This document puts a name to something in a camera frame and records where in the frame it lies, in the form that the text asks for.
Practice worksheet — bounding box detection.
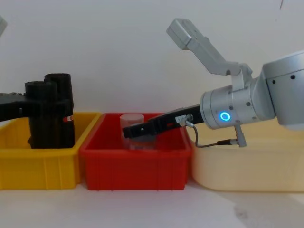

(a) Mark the cream plastic bin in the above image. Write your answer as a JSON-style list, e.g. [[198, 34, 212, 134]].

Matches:
[[188, 123, 304, 193]]

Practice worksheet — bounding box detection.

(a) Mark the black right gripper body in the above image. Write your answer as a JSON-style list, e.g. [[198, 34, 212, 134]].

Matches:
[[151, 104, 203, 136]]

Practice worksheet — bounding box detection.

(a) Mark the black twin-cylinder object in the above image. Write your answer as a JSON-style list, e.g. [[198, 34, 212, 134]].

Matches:
[[24, 73, 76, 150]]

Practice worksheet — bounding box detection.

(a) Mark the yellow plastic bin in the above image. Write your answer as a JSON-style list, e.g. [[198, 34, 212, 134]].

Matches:
[[0, 112, 103, 190]]

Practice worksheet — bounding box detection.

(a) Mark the red plastic bin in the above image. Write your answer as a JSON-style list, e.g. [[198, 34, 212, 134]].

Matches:
[[78, 112, 193, 191]]

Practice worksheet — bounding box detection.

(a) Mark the clear plastic cup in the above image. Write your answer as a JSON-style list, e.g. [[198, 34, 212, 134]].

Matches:
[[120, 114, 158, 152]]

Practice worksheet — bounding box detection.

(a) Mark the thin grey gripper cable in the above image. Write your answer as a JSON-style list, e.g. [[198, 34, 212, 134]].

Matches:
[[184, 114, 238, 148]]

